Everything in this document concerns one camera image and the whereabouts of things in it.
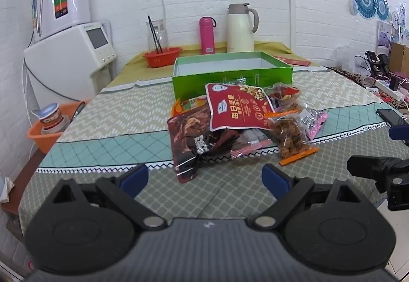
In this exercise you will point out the printed bowl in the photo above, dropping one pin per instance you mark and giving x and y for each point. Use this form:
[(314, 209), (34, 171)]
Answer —
[(51, 117)]

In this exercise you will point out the pink thermos bottle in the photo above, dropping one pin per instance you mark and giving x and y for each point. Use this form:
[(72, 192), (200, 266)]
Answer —
[(207, 36)]

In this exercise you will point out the brown patterned cloth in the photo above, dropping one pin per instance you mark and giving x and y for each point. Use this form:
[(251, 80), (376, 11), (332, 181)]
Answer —
[(351, 76)]

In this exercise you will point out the white dispenser with screen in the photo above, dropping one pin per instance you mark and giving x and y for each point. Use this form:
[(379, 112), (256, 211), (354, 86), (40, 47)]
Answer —
[(64, 58)]

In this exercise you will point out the white power strip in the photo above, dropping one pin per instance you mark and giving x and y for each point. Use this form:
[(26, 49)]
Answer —
[(382, 87)]

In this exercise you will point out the glass carafe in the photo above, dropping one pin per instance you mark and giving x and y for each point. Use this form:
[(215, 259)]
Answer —
[(161, 36)]

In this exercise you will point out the red envelope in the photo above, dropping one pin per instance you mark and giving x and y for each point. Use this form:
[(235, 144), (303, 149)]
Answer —
[(294, 61)]

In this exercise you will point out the orange plastic basin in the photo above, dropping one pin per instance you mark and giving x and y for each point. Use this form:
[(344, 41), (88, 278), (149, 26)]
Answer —
[(41, 141)]

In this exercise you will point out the pink white snack packet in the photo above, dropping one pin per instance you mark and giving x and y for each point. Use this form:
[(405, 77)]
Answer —
[(314, 123)]

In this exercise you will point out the black power adapter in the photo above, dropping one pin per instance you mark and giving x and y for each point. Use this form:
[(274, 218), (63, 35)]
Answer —
[(394, 84)]

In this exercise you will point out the black battery charger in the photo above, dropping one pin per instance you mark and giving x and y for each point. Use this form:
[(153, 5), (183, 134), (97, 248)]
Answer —
[(375, 61)]

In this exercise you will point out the cream thermal jug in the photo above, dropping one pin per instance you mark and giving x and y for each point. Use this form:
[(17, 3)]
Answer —
[(239, 29)]

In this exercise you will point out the red nut snack packet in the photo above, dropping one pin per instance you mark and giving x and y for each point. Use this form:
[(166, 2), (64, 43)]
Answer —
[(236, 109)]

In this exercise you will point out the clear bag of brown snacks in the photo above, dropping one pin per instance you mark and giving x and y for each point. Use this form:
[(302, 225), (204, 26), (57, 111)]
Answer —
[(287, 138)]

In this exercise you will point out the yellow cloth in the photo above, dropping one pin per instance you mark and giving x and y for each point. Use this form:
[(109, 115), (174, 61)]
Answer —
[(134, 71)]

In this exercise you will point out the wall picture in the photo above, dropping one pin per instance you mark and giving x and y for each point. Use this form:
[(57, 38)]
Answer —
[(384, 36)]

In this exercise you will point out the maroon glossy snack packet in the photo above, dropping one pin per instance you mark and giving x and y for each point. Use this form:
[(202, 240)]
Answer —
[(191, 131)]

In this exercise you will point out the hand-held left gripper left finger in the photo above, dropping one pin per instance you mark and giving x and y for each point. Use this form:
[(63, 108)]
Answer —
[(134, 177)]

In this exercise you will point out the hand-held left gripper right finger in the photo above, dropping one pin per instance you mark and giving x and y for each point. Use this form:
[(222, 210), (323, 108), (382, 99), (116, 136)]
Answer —
[(274, 178)]

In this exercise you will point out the black chopstick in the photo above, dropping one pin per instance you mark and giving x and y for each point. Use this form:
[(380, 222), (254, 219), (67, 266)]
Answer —
[(157, 37), (153, 34)]

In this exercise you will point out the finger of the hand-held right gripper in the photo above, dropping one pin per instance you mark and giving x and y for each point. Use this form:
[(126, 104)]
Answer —
[(398, 132), (364, 166)]

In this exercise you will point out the clear plastic bag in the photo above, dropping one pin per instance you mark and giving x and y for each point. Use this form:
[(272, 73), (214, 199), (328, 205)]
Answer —
[(346, 58)]

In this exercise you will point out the black smartphone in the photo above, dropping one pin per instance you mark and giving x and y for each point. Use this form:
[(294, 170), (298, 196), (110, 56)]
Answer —
[(391, 115)]

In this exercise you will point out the brown cardboard box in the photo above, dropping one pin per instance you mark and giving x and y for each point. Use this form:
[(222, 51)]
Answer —
[(399, 56)]

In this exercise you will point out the red plastic basket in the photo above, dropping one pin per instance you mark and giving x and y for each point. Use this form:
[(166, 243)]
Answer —
[(161, 58)]

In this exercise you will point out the red-topped clear nut packet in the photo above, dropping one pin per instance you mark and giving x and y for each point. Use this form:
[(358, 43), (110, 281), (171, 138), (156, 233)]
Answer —
[(286, 93)]

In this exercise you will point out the green cardboard box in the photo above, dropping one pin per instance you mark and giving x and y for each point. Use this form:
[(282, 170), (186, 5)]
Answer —
[(223, 80)]

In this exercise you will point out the orange snack packet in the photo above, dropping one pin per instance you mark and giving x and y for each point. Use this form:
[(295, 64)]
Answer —
[(188, 104)]

